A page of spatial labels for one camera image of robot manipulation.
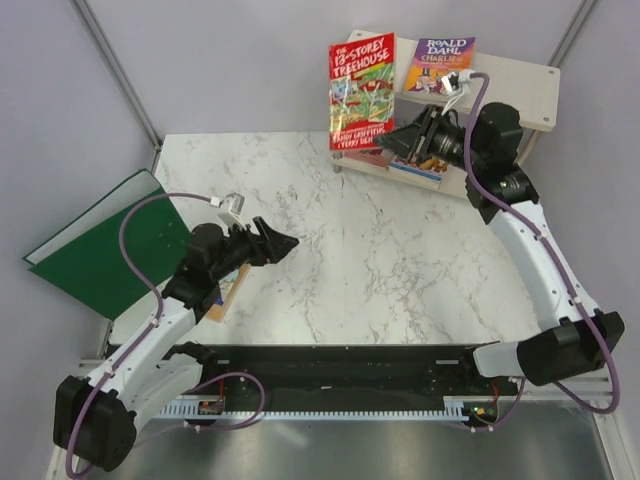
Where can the white slotted cable duct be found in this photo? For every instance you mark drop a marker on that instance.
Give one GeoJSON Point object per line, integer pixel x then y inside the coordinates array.
{"type": "Point", "coordinates": [194, 408]}

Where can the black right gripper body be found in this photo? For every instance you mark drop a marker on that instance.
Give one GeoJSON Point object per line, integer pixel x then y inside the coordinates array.
{"type": "Point", "coordinates": [440, 140]}

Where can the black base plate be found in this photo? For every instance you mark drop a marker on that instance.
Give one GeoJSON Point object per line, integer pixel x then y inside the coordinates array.
{"type": "Point", "coordinates": [365, 377]}

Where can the orange Charlie portrait book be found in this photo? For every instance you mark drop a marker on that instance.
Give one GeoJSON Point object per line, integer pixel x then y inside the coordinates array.
{"type": "Point", "coordinates": [229, 288]}

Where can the Why Do Dogs Bark book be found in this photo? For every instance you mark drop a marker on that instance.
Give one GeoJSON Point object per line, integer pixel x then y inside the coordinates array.
{"type": "Point", "coordinates": [428, 174]}

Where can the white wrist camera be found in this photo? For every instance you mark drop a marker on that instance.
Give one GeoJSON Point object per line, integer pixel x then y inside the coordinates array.
{"type": "Point", "coordinates": [229, 210]}
{"type": "Point", "coordinates": [456, 85]}

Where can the Charlie Chocolate Factory book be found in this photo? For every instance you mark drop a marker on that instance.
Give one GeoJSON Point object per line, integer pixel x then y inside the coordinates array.
{"type": "Point", "coordinates": [433, 60]}

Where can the red house cover book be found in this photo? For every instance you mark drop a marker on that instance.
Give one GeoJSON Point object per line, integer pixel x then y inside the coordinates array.
{"type": "Point", "coordinates": [376, 157]}

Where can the red 13-Storey Treehouse book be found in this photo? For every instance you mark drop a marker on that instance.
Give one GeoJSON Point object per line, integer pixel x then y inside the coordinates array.
{"type": "Point", "coordinates": [361, 91]}

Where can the green ring binder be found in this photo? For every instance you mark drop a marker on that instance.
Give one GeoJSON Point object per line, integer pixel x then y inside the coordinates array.
{"type": "Point", "coordinates": [84, 260]}

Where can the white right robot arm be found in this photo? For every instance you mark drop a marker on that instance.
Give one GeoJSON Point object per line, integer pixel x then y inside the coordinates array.
{"type": "Point", "coordinates": [569, 319]}

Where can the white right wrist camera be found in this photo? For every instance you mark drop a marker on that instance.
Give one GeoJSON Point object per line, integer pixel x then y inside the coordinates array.
{"type": "Point", "coordinates": [456, 85]}

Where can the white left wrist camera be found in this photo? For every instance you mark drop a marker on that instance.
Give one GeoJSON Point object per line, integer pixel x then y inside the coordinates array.
{"type": "Point", "coordinates": [229, 210]}

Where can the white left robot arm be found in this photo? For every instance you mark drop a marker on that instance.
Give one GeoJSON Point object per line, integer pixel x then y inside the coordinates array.
{"type": "Point", "coordinates": [97, 418]}

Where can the aluminium rail frame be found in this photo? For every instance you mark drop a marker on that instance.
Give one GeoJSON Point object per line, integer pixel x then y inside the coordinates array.
{"type": "Point", "coordinates": [593, 387]}

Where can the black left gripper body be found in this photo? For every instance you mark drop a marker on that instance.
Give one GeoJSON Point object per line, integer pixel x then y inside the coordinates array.
{"type": "Point", "coordinates": [241, 248]}

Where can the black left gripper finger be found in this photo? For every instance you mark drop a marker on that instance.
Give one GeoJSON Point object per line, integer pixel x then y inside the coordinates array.
{"type": "Point", "coordinates": [278, 245]}
{"type": "Point", "coordinates": [262, 226]}

